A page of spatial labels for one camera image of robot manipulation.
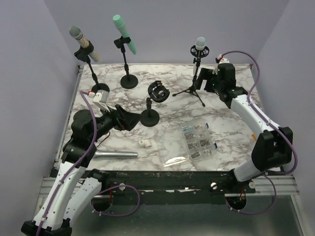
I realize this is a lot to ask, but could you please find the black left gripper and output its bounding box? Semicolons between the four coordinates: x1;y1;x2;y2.
90;103;143;143

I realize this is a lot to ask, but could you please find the black tripod microphone stand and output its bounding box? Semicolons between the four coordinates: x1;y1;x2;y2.
172;44;210;107

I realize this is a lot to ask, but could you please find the round base shock mount stand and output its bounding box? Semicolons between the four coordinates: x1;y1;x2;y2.
139;80;170;127

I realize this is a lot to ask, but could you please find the white microphone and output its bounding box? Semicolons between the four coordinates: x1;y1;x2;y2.
192;36;206;75

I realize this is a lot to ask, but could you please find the round base clip stand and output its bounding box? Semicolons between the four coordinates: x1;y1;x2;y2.
114;36;138;89
74;40;110;96

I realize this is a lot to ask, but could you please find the silver grey microphone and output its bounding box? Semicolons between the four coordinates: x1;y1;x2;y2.
94;150;138;159

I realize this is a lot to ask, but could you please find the mint green microphone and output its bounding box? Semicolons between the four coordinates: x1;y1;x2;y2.
113;14;137;55

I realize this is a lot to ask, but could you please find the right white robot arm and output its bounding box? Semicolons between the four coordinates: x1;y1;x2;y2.
196;63;293;193

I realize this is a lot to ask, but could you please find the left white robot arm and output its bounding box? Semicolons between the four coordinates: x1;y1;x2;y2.
21;105;141;236

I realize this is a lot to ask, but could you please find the glitter microphone silver head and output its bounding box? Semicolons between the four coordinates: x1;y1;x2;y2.
69;26;100;62

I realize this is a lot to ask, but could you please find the small white plastic block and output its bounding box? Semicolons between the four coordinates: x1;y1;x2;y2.
138;139;152;148

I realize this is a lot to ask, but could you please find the clear plastic bag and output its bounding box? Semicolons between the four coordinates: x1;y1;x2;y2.
163;156;187;167

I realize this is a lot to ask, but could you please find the clear plastic screw box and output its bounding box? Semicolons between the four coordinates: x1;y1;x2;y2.
161;121;219;168

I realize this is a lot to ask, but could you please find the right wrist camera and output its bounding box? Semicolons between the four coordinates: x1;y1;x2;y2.
213;54;230;75

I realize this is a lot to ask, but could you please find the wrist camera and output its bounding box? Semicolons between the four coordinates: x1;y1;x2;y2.
213;54;230;75
93;90;109;111

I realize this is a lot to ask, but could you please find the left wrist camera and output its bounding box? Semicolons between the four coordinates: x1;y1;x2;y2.
93;90;109;111

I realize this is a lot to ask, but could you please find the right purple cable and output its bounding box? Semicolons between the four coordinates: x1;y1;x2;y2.
221;51;300;214

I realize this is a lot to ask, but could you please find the purple cable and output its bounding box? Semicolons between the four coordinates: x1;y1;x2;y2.
221;51;300;214
35;90;142;236

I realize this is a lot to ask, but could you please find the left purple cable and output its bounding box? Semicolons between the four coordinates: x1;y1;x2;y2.
35;90;142;236

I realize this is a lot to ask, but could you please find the black mounting rail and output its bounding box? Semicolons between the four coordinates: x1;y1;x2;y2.
49;168;256;205

